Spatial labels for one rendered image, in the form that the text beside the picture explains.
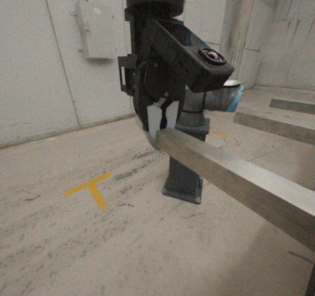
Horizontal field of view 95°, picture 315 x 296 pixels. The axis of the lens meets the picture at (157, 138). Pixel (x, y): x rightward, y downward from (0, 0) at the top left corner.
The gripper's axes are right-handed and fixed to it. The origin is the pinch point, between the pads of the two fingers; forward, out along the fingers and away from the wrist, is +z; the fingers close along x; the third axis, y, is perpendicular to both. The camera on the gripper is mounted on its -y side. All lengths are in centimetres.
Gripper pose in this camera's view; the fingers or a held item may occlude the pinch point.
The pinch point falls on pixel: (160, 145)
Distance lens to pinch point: 25.7
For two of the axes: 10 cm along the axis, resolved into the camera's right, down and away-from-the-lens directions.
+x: -8.0, 2.7, -5.3
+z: -0.2, 8.8, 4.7
